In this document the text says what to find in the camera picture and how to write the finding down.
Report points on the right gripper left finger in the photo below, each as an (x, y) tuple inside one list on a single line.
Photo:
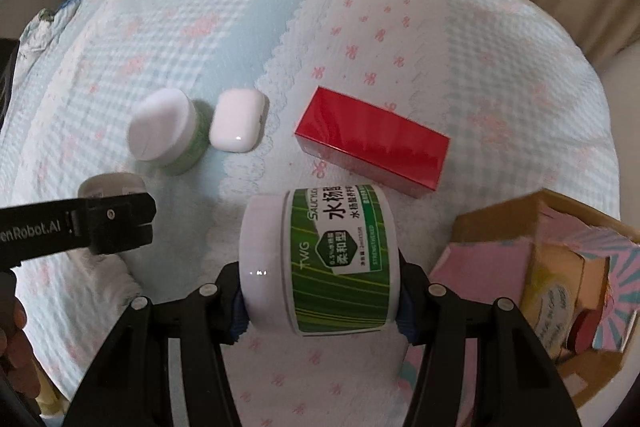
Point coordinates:
[(162, 363)]

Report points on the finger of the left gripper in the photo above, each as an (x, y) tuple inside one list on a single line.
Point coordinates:
[(114, 224)]

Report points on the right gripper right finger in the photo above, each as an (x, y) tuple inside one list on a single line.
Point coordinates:
[(516, 383)]

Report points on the black bottomed small jar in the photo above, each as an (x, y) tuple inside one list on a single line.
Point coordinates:
[(111, 184)]

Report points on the red round lid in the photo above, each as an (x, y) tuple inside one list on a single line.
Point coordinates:
[(583, 331)]

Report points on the yellow tape roll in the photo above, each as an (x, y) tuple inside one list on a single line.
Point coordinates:
[(548, 304)]

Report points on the white lid jar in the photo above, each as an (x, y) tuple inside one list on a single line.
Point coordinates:
[(168, 131)]

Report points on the white earbuds case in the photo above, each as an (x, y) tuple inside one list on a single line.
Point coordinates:
[(237, 120)]

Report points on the green label white jar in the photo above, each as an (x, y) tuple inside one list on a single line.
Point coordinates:
[(320, 261)]

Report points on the red rectangular box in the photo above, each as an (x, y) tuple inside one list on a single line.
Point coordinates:
[(372, 142)]

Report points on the person's left hand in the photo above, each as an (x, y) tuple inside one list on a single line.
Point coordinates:
[(16, 349)]

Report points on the pink patterned cardboard box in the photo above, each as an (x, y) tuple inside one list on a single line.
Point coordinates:
[(572, 270)]

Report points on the blue patterned cloth item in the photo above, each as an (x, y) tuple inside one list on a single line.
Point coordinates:
[(65, 4)]

